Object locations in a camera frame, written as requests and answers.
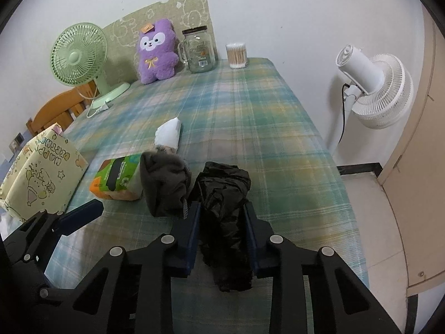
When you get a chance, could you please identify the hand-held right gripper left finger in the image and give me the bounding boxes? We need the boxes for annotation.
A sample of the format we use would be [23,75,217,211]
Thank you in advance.
[71,202,202,334]

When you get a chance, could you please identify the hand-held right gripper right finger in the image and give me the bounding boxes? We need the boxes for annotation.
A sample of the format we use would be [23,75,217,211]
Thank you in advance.
[243,202,400,334]

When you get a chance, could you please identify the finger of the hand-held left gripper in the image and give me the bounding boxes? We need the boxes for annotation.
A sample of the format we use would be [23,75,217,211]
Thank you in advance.
[2,209,66,251]
[52,200,105,247]

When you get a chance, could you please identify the green orange tissue pack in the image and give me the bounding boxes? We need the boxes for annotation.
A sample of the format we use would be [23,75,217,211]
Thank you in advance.
[89,154,148,202]

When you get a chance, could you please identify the black cloth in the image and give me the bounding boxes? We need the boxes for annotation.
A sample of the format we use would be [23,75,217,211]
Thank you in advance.
[189,161,253,293]

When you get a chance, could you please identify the yellow printed box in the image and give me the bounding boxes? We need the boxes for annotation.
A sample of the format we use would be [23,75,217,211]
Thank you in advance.
[0,122,89,223]

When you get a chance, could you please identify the grey cloth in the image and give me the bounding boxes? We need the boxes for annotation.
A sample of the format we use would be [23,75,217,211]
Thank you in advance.
[140,149,192,217]

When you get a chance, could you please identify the wooden bed headboard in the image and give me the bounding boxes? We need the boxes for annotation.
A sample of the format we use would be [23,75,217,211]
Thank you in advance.
[26,85,100,136]

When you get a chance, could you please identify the white crumpled tissue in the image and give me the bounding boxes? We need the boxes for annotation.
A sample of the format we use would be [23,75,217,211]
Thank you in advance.
[155,117,182,154]

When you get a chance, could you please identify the plaid tablecloth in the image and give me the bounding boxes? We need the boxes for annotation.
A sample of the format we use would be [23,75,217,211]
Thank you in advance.
[43,57,369,334]

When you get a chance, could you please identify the green desk fan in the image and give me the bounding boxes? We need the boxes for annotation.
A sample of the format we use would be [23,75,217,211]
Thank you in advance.
[50,22,132,110]

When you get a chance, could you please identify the purple plush toy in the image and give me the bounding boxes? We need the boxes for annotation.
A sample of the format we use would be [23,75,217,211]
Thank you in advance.
[136,19,179,85]

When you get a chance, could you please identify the cotton swab container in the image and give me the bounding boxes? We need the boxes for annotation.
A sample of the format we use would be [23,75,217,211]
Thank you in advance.
[226,43,248,69]

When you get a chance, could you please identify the beige door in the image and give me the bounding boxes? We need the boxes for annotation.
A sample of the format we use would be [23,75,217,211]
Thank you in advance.
[377,3,445,296]

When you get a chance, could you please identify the glass mug jar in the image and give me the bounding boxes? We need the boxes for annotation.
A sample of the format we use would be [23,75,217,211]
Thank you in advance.
[177,26,219,73]

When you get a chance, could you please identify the white standing fan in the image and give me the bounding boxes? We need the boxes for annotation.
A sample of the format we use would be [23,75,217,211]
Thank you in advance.
[327,45,414,154]

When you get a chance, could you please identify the green patterned board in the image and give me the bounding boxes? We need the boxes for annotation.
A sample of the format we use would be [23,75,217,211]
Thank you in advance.
[102,0,218,84]

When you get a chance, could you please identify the wall socket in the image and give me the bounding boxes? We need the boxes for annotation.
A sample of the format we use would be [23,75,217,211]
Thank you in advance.
[9,133,25,152]

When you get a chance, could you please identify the green fan power cord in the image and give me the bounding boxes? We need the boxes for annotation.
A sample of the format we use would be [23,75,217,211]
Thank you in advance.
[86,87,113,118]

